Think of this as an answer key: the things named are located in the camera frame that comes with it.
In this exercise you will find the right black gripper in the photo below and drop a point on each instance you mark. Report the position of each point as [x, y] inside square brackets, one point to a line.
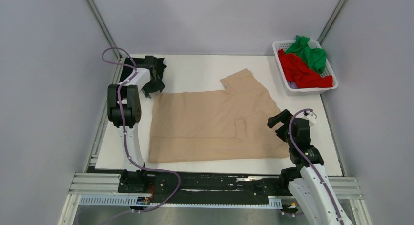
[283, 116]

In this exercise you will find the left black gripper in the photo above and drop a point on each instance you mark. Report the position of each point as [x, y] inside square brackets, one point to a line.
[159, 85]

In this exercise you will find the beige t shirt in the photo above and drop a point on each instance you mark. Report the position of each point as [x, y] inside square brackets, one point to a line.
[216, 125]

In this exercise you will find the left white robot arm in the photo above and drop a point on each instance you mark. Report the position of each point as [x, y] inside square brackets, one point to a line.
[124, 111]

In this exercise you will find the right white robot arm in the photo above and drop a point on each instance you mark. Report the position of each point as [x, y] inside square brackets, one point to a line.
[307, 181]

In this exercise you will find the folded black t shirt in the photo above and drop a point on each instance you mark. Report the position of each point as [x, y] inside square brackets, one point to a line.
[134, 72]

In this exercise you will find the lilac cloth in basket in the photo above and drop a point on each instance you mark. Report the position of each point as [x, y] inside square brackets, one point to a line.
[292, 85]

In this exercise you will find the red t shirt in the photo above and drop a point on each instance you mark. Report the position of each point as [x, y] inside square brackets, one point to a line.
[295, 70]

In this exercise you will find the green t shirt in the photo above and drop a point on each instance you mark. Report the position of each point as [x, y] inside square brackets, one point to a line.
[314, 58]

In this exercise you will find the white plastic basket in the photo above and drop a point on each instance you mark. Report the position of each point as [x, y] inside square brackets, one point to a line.
[285, 44]

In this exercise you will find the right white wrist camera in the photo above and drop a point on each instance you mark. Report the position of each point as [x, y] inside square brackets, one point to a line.
[311, 117]

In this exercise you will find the white slotted cable duct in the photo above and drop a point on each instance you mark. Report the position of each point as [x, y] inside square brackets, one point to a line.
[137, 201]

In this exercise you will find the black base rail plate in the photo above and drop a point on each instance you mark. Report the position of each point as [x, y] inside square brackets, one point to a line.
[188, 187]

